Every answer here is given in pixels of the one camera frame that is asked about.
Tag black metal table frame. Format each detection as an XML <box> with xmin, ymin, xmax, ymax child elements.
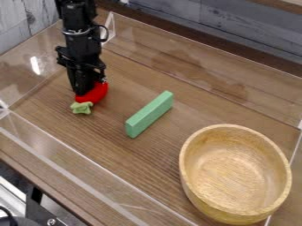
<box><xmin>0</xmin><ymin>162</ymin><xmax>85</xmax><ymax>226</ymax></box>

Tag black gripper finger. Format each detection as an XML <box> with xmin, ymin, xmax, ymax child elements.
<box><xmin>86</xmin><ymin>77</ymin><xmax>94</xmax><ymax>91</ymax></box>
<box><xmin>66</xmin><ymin>68</ymin><xmax>93</xmax><ymax>95</ymax></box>

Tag red plush strawberry toy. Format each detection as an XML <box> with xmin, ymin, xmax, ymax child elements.
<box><xmin>70</xmin><ymin>82</ymin><xmax>108</xmax><ymax>115</ymax></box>

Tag black cable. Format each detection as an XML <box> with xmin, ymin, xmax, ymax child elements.
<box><xmin>0</xmin><ymin>206</ymin><xmax>18</xmax><ymax>226</ymax></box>

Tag clear acrylic corner bracket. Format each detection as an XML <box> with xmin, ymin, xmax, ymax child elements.
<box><xmin>100</xmin><ymin>12</ymin><xmax>116</xmax><ymax>45</ymax></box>

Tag clear acrylic enclosure walls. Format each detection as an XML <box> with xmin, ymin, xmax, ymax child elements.
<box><xmin>0</xmin><ymin>14</ymin><xmax>302</xmax><ymax>226</ymax></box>

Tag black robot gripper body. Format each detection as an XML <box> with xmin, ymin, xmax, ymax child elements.
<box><xmin>54</xmin><ymin>29</ymin><xmax>105</xmax><ymax>82</ymax></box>

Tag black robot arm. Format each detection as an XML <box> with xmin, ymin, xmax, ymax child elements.
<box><xmin>54</xmin><ymin>0</ymin><xmax>108</xmax><ymax>95</ymax></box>

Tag green rectangular block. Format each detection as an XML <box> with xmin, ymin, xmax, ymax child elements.
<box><xmin>125</xmin><ymin>91</ymin><xmax>173</xmax><ymax>139</ymax></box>

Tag wooden bowl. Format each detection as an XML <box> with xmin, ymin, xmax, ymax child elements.
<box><xmin>177</xmin><ymin>124</ymin><xmax>292</xmax><ymax>225</ymax></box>

